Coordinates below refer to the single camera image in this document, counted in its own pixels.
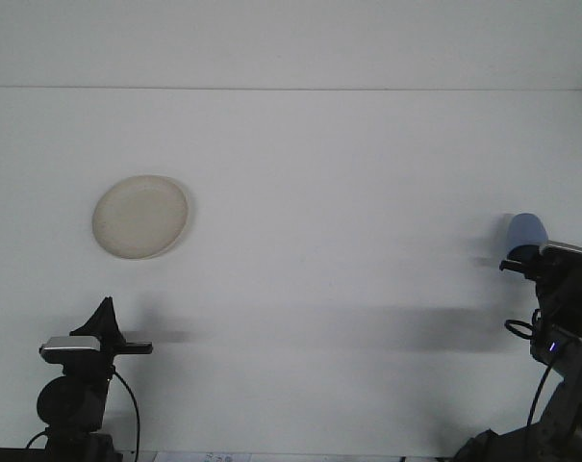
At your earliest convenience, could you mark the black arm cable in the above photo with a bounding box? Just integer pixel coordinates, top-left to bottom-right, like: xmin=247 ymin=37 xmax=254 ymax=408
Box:
xmin=525 ymin=354 xmax=562 ymax=434
xmin=110 ymin=368 xmax=141 ymax=456

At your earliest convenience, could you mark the pale blue cup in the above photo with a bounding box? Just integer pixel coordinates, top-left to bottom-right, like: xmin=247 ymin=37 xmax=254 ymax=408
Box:
xmin=505 ymin=212 xmax=549 ymax=254

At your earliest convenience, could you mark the pale round plate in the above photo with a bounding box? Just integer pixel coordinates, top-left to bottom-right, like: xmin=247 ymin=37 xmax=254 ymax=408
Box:
xmin=91 ymin=174 xmax=192 ymax=262

